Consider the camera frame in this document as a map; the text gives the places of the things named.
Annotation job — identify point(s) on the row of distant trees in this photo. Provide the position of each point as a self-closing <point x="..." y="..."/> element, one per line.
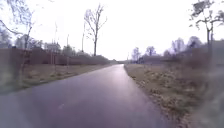
<point x="178" y="45"/>

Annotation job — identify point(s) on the tall sparse tree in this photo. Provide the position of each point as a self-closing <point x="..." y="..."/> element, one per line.
<point x="209" y="33"/>

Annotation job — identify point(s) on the large bare tree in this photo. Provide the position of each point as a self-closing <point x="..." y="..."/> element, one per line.
<point x="26" y="36"/>

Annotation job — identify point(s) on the brown bushes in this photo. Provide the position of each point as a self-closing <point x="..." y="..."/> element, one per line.
<point x="200" y="56"/>

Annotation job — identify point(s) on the grey asphalt road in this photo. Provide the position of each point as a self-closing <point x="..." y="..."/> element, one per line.
<point x="100" y="100"/>

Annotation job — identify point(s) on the pole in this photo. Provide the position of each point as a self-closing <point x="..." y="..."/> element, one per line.
<point x="83" y="41"/>

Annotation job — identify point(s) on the grass verge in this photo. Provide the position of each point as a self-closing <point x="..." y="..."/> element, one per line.
<point x="50" y="73"/>
<point x="160" y="83"/>

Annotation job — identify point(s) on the brown hedge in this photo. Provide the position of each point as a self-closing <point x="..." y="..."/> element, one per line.
<point x="66" y="59"/>

